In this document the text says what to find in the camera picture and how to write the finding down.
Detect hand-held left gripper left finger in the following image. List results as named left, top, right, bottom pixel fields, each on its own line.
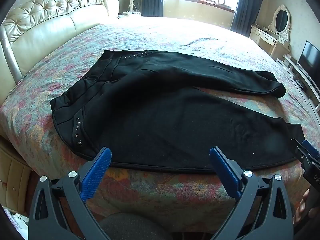
left=29, top=147, right=112, bottom=240

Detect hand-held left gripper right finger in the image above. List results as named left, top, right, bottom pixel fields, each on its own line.
left=209, top=147, right=293, bottom=240

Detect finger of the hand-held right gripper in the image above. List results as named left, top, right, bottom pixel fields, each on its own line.
left=301, top=140, right=320, bottom=161
left=290, top=138, right=306, bottom=158

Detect black pants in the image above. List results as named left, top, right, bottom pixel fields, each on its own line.
left=50, top=50, right=304, bottom=174

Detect person's right hand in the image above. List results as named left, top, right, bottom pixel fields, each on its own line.
left=293, top=188, right=320, bottom=225

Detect person's dark trouser leg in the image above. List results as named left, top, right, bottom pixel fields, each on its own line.
left=99, top=212, right=173, bottom=240

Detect white television stand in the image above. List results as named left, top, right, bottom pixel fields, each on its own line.
left=276, top=54, right=320, bottom=113

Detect black television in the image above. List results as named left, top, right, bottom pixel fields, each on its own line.
left=297, top=40, right=320, bottom=77

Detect pale patterned cloth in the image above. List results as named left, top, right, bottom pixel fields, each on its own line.
left=6, top=211, right=31, bottom=230

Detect cream dressing table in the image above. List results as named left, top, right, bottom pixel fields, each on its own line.
left=250, top=24, right=290, bottom=58

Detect white oval vanity mirror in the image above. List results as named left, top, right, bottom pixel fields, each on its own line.
left=269, top=4, right=292, bottom=42

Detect cream tufted headboard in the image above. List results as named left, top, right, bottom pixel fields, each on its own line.
left=0, top=0, right=120, bottom=84

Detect white box fan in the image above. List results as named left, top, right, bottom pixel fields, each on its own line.
left=130, top=0, right=142, bottom=13

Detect cream padded bed frame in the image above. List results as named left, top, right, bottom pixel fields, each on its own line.
left=0, top=135, right=33, bottom=217

